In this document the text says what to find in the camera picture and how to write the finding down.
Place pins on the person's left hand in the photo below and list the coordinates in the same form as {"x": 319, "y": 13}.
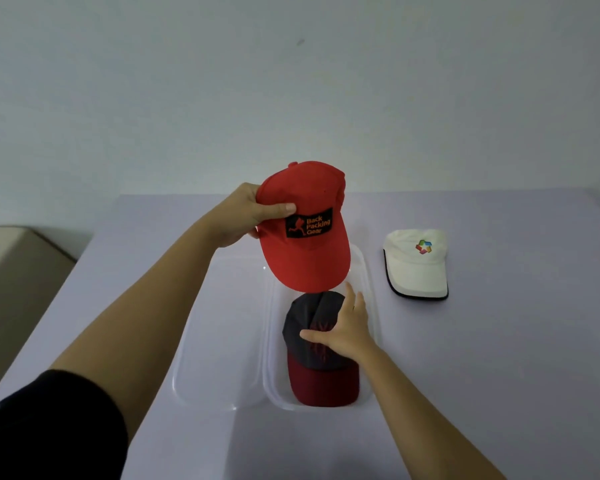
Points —
{"x": 232, "y": 217}

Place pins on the person's right hand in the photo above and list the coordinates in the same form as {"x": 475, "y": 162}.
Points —
{"x": 352, "y": 334}

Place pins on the person's right middle finger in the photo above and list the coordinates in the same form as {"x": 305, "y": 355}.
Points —
{"x": 360, "y": 307}

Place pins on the person's right thumb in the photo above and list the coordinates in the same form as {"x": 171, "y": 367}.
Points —
{"x": 316, "y": 335}

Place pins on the person's left thumb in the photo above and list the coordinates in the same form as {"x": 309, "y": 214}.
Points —
{"x": 276, "y": 211}

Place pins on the dark cap with maroon brim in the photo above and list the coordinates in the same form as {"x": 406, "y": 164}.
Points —
{"x": 322, "y": 382}

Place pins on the red cap with black patch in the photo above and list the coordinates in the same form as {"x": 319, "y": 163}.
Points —
{"x": 310, "y": 254}

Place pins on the person's left forearm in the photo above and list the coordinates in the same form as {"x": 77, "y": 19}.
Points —
{"x": 140, "y": 314}

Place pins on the person's right forearm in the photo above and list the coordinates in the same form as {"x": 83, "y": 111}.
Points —
{"x": 420, "y": 419}

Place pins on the clear plastic storage box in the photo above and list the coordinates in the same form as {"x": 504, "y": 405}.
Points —
{"x": 275, "y": 354}

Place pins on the white cap with colourful logo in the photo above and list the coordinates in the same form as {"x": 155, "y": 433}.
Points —
{"x": 415, "y": 267}

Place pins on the clear plastic box lid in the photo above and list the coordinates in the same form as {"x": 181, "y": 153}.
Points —
{"x": 220, "y": 334}

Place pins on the beige furniture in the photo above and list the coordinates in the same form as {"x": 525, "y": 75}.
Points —
{"x": 15, "y": 294}

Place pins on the person's black sleeve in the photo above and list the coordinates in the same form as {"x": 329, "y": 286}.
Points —
{"x": 50, "y": 429}

